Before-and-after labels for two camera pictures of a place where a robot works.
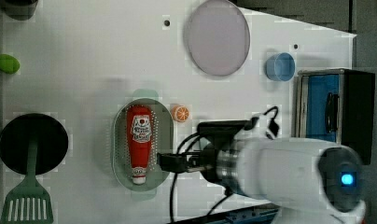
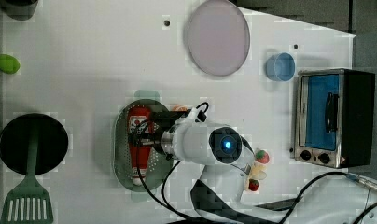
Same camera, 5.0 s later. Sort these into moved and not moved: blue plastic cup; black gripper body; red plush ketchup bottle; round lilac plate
Moved: black gripper body
Not moved: red plush ketchup bottle; round lilac plate; blue plastic cup
